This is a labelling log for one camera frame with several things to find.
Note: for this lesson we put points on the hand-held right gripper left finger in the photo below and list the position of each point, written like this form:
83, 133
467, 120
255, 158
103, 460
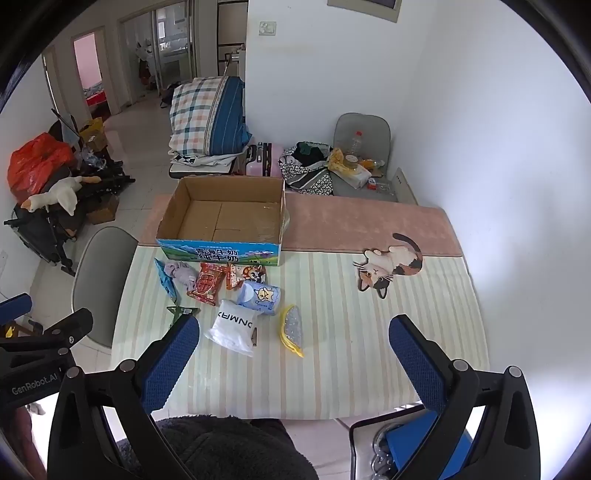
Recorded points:
171, 364

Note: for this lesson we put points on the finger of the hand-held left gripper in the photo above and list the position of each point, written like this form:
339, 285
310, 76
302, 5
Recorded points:
74, 325
16, 304

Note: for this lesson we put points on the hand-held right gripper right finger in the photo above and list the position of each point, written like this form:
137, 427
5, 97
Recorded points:
415, 364

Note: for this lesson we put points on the green snack packet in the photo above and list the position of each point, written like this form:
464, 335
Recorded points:
178, 311

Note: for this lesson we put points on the white soft pouch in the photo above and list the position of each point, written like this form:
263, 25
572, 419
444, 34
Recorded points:
231, 327

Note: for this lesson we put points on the blue snack packet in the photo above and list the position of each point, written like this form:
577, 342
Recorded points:
165, 281

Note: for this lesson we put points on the red snack packet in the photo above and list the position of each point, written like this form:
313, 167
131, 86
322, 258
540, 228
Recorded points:
206, 284

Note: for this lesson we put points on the grey sock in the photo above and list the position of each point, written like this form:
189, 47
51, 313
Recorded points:
182, 272

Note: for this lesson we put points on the blue cartoon tissue pack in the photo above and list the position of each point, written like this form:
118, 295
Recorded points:
261, 297

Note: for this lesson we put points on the orange cartoon snack packet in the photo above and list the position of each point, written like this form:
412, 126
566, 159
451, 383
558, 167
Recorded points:
247, 273

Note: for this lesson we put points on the silver yellow snack bag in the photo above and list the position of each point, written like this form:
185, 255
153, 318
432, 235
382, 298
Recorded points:
291, 330

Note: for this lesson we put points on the printed cardboard box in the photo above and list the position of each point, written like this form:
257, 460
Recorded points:
221, 221

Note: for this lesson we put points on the grey plastic chair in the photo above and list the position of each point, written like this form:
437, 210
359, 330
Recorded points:
101, 272

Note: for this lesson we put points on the black folded stroller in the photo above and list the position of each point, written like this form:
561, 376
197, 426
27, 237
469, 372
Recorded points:
41, 230

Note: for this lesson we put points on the striped table mat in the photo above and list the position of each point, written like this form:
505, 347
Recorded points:
332, 360

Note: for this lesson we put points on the person's dark fleece clothing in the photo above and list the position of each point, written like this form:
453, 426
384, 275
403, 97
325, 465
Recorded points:
221, 452

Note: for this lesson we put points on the brown cardboard box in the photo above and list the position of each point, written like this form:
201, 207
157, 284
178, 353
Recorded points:
104, 212

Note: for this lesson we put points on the white goose plush toy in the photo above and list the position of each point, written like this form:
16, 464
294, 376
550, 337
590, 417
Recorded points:
62, 191

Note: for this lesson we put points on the orange plastic bag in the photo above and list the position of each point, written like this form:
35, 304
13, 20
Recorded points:
34, 161

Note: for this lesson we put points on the white leaning panel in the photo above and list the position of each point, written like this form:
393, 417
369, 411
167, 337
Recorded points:
404, 184

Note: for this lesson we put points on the yellow box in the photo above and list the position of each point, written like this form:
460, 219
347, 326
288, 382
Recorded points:
92, 131

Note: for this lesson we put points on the yellow plastic bag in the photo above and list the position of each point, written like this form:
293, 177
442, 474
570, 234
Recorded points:
344, 166

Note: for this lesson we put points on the black and white patterned bag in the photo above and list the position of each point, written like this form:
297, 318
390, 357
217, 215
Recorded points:
307, 180

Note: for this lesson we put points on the clear plastic bottle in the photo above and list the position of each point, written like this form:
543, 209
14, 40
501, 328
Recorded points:
355, 145

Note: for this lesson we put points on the pink suitcase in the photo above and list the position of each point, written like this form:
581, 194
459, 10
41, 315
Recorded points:
272, 159

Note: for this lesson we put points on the grey cushioned chair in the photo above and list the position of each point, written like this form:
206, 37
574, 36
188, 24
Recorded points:
364, 129

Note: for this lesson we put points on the plaid folded bedding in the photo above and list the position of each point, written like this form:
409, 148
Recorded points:
198, 115

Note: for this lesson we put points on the grey cabinet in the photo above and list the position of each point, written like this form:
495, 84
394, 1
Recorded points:
239, 62

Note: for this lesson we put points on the white wall switch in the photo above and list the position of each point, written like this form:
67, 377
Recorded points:
268, 28

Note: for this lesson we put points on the wall picture frame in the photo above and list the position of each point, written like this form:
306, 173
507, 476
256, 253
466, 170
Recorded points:
364, 9

